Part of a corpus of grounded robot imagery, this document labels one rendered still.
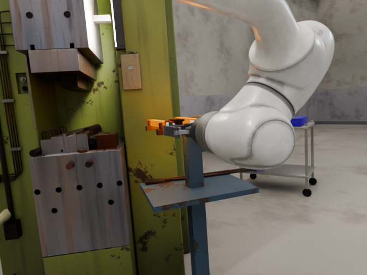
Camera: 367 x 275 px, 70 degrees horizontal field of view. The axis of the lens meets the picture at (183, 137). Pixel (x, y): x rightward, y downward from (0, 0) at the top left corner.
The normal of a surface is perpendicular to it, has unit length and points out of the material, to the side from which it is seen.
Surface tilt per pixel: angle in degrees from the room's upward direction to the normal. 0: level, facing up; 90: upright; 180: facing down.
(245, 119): 49
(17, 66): 90
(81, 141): 90
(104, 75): 90
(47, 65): 90
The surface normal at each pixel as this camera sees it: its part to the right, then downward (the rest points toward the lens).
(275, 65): -0.58, 0.15
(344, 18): -0.77, 0.13
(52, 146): 0.15, 0.11
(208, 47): 0.63, 0.05
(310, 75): 0.49, 0.34
